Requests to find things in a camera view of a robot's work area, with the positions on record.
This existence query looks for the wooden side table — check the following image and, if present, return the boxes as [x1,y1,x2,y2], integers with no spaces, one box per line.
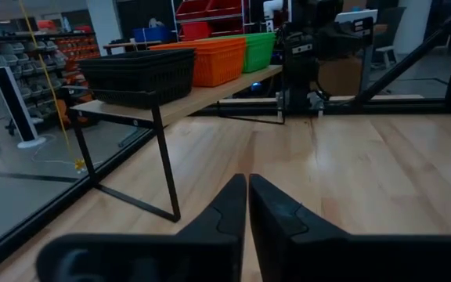
[103,40,164,56]

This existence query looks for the storage rack with small bins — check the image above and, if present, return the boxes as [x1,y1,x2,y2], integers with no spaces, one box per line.
[0,31,101,130]

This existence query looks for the white floor cable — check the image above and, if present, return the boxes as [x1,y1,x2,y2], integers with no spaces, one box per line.
[31,132,105,168]

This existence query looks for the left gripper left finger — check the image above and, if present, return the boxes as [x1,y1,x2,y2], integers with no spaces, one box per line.
[36,174,247,282]

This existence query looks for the brown cardboard box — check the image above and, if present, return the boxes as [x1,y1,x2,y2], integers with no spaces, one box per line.
[318,56,363,97]

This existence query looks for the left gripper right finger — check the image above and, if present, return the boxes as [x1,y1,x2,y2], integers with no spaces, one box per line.
[248,175,451,282]

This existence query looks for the white stool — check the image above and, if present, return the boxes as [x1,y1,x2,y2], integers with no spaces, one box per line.
[374,45,397,71]

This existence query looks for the black leaning panel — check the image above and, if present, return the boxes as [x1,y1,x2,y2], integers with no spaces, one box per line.
[0,66,47,149]

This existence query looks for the red storage bin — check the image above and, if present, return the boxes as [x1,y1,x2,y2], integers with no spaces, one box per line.
[175,0,211,20]
[180,21,213,42]
[208,0,245,17]

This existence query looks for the wooden shelf with black legs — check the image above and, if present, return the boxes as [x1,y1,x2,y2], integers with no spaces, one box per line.
[63,64,285,223]

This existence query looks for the thin hanging cord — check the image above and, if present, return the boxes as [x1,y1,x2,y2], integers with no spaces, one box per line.
[17,0,88,173]

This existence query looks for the blue storage bin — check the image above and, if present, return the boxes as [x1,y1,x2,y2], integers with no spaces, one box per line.
[133,26,174,43]

